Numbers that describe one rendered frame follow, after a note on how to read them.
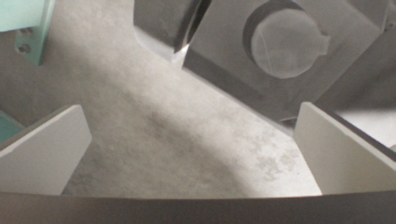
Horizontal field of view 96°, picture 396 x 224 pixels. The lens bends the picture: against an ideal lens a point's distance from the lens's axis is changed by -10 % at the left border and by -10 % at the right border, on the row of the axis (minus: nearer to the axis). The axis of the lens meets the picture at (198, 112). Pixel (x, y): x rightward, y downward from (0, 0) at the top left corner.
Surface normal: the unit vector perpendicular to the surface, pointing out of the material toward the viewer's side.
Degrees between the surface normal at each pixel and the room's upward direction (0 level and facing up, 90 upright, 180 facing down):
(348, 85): 0
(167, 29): 24
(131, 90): 0
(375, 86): 0
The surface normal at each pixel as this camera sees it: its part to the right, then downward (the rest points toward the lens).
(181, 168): -0.21, 0.49
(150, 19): -0.41, 0.72
